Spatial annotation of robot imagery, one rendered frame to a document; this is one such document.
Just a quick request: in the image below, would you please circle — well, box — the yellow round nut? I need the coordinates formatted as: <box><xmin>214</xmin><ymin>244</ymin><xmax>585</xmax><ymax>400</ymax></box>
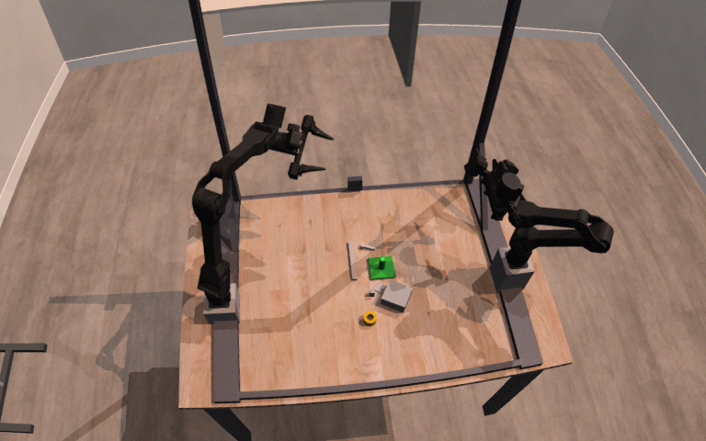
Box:
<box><xmin>363</xmin><ymin>311</ymin><xmax>377</xmax><ymax>326</ymax></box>

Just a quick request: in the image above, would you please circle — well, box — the black metal support frame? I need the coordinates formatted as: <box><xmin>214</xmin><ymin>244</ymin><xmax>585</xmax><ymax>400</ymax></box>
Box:
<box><xmin>188</xmin><ymin>0</ymin><xmax>521</xmax><ymax>252</ymax></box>

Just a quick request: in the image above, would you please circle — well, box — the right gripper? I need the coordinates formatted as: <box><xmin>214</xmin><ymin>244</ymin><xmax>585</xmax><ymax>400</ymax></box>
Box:
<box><xmin>275</xmin><ymin>115</ymin><xmax>334</xmax><ymax>180</ymax></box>

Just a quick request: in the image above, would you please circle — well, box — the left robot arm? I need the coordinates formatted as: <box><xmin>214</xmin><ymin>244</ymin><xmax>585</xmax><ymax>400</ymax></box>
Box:
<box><xmin>488</xmin><ymin>159</ymin><xmax>614</xmax><ymax>269</ymax></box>

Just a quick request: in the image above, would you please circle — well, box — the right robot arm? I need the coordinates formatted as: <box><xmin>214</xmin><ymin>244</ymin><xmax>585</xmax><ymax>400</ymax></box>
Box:
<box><xmin>192</xmin><ymin>104</ymin><xmax>302</xmax><ymax>309</ymax></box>

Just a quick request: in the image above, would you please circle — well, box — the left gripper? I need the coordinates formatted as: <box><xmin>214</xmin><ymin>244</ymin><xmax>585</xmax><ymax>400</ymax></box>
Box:
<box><xmin>464</xmin><ymin>148</ymin><xmax>498</xmax><ymax>196</ymax></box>

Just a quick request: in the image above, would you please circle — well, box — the green square plate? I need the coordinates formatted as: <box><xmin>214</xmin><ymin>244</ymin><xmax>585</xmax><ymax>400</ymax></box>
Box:
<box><xmin>368</xmin><ymin>256</ymin><xmax>395</xmax><ymax>280</ymax></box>

